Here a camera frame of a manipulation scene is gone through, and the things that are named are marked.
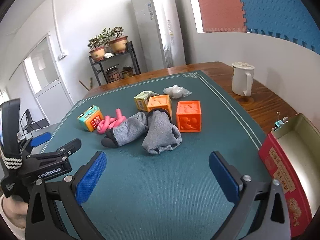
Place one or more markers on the green table mat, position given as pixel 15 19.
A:
pixel 150 192

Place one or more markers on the small succulent pot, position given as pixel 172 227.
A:
pixel 127 73

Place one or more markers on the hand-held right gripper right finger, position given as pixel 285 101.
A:
pixel 223 177

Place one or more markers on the white wall socket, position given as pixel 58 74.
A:
pixel 62 55

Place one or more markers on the small yellow green carton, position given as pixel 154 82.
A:
pixel 141 102

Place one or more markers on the potted plant large clay pot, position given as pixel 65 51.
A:
pixel 118 43

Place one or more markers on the crumpled clear plastic bag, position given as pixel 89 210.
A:
pixel 175 91

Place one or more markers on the white lidded mug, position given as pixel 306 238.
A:
pixel 238 82

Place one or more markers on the blue foam puzzle mat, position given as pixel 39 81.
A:
pixel 275 10

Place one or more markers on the bamboo stick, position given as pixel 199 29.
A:
pixel 83 85

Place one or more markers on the red foam puzzle mat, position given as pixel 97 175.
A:
pixel 217 5

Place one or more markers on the pink knotted foam tube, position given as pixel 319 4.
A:
pixel 103 126
pixel 119 117

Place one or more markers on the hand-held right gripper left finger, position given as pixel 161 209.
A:
pixel 91 177

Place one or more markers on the teal orange toy bus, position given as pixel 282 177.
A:
pixel 91 120

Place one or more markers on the white standing air conditioner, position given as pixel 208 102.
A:
pixel 157 30

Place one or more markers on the brown ceramic jar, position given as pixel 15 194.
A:
pixel 112 75

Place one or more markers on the grey sock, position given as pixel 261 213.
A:
pixel 160 132

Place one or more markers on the orange embossed toy cube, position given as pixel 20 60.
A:
pixel 160 103
pixel 188 120

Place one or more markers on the small white ornament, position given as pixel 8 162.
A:
pixel 108 55

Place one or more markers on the person's left forearm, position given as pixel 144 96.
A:
pixel 10 218

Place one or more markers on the black chair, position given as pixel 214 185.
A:
pixel 28 123

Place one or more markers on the black metal plant rack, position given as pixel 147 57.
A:
pixel 135 62

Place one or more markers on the red tin box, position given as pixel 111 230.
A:
pixel 282 170

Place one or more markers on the potted plant small clay pot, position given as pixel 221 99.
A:
pixel 97 52

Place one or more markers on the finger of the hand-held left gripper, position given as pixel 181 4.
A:
pixel 41 138
pixel 67 149

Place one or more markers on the teal binder clip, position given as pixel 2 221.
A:
pixel 280 124

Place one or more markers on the white glazed door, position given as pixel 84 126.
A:
pixel 47 80

